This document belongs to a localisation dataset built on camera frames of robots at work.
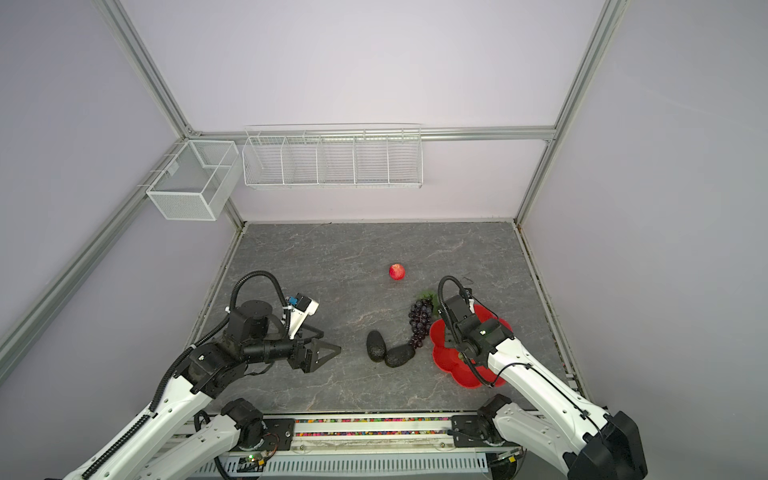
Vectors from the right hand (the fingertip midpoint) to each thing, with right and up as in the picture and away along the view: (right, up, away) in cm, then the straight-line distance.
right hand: (462, 330), depth 81 cm
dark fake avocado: (-24, -5, +4) cm, 25 cm away
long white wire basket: (-39, +54, +19) cm, 70 cm away
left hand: (-34, 0, -12) cm, 36 cm away
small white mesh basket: (-84, +45, +18) cm, 97 cm away
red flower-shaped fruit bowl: (-3, -9, +4) cm, 11 cm away
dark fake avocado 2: (-18, -7, +2) cm, 19 cm away
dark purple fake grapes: (-11, +1, +11) cm, 15 cm away
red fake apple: (-18, +15, +21) cm, 31 cm away
